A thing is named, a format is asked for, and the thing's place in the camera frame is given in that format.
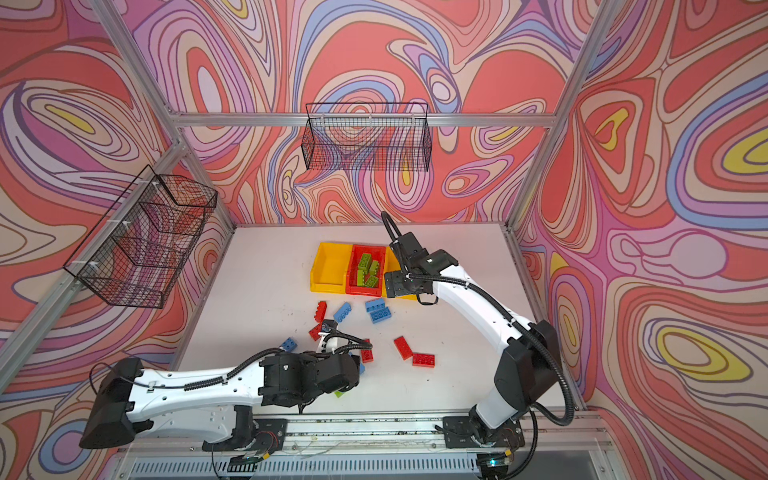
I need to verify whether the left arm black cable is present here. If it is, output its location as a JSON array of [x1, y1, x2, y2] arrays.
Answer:
[[88, 341, 373, 391]]

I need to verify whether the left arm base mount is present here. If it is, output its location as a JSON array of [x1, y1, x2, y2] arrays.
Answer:
[[202, 418, 288, 479]]

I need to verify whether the yellow bin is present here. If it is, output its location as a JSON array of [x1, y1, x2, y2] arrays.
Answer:
[[382, 247, 418, 301], [310, 242, 353, 294]]

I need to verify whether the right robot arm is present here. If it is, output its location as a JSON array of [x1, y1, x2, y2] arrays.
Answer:
[[385, 228, 575, 444]]

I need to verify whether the blue lego studs up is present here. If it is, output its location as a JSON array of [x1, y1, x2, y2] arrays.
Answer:
[[365, 298, 386, 313]]

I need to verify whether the left wire basket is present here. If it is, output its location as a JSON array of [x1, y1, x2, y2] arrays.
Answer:
[[63, 166, 218, 309]]

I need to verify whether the red lego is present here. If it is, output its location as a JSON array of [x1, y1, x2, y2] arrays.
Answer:
[[309, 324, 323, 342], [361, 348, 374, 363], [411, 353, 436, 368], [314, 301, 328, 323], [393, 336, 413, 360]]

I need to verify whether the blue lego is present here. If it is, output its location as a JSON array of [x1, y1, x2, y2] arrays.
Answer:
[[333, 302, 352, 323], [280, 337, 297, 353]]

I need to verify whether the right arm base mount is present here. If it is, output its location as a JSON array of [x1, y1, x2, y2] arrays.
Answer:
[[435, 415, 526, 452]]

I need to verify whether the red middle bin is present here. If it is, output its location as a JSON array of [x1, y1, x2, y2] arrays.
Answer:
[[345, 244, 386, 297]]

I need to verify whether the back wire basket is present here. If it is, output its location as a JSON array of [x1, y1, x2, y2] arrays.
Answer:
[[301, 101, 433, 172]]

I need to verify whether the wire basket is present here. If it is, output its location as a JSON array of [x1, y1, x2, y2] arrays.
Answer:
[[63, 166, 218, 309], [301, 101, 433, 172]]

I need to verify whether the right yellow bin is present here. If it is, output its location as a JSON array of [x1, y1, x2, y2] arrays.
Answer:
[[382, 247, 418, 301]]

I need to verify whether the left yellow bin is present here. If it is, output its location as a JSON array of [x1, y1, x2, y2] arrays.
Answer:
[[310, 242, 353, 294]]

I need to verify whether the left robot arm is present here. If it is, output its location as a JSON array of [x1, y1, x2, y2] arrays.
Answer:
[[79, 321, 372, 451]]

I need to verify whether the green lego tall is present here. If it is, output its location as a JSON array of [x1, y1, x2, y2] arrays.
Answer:
[[357, 253, 372, 272]]

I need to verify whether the blue lego underside up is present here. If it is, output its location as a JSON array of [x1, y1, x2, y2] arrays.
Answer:
[[369, 307, 392, 324]]

